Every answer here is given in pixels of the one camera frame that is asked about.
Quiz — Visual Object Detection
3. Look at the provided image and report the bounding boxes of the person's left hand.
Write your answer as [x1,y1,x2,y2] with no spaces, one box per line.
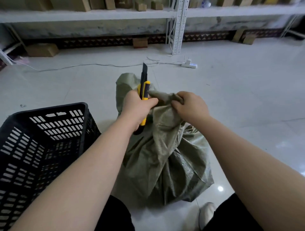
[118,90,159,131]

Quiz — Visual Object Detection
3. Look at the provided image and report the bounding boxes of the person's right hand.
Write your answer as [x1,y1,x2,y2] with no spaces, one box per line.
[171,91,211,127]

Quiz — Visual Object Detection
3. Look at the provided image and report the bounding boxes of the yellow black utility knife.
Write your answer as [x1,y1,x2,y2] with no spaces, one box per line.
[133,63,151,135]

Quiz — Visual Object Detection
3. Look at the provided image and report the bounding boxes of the green woven sack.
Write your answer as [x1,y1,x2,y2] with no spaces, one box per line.
[115,73,214,207]

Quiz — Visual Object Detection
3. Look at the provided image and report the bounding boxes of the black plastic crate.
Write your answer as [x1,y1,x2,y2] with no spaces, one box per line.
[0,102,102,231]

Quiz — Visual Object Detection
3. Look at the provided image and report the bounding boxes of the person's right forearm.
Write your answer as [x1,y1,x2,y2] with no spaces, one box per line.
[200,116,305,231]

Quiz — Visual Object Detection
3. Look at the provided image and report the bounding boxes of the person's left forearm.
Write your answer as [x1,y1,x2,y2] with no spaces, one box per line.
[9,114,139,231]

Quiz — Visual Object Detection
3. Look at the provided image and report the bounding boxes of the small brown cardboard carton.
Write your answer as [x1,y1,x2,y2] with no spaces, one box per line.
[132,37,149,49]

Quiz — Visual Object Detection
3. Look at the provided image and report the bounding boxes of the large tan cardboard carton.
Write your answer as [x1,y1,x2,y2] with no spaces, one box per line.
[25,43,59,57]

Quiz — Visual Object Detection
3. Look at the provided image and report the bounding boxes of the white metal shelf rack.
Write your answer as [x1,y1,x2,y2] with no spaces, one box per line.
[0,0,305,66]

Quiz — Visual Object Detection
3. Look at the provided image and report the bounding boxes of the white right shoe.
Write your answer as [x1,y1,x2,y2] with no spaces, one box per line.
[199,202,216,230]

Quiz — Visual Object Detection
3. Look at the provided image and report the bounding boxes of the black trousers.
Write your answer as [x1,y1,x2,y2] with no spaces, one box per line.
[95,193,264,231]

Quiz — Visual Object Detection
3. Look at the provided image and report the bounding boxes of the white power cable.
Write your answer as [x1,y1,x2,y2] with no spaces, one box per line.
[9,56,184,72]

